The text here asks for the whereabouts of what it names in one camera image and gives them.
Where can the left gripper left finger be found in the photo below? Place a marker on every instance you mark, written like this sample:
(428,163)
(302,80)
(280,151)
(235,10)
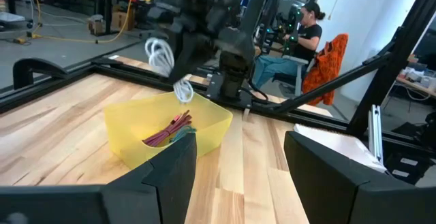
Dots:
(170,183)

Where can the silver aluminium bar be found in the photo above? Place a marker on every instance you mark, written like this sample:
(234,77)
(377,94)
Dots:
(375,132)

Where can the flat platform cart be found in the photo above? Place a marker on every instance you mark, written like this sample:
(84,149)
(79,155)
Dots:
(13,18)

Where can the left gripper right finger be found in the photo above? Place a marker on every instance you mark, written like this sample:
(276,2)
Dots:
(323,183)

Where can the background robot arms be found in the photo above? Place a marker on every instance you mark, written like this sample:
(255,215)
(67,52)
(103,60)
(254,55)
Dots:
(284,26)

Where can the cardboard box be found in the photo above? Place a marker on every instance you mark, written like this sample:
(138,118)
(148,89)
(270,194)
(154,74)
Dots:
(95,24)
(121,20)

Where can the yellow translucent plastic bin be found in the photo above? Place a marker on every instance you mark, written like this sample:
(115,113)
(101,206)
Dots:
(136,125)

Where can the black aluminium table frame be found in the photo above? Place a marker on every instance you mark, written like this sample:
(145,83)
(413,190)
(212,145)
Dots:
(388,77)

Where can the orange garment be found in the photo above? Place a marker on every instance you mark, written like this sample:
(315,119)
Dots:
(325,67)

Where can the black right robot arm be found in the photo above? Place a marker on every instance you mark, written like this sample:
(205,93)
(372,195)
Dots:
(235,64)

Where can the cluttered background desk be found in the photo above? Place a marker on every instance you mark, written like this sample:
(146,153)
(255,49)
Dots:
(417,77)

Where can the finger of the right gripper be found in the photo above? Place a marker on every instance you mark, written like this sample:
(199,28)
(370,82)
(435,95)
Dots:
(190,57)
(153,34)

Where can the person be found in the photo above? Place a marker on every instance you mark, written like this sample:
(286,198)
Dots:
(306,36)

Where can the pale spiral notebook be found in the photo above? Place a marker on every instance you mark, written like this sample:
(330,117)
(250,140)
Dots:
(340,145)

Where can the grey office chair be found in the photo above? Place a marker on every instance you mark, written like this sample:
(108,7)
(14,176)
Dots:
(296,67)

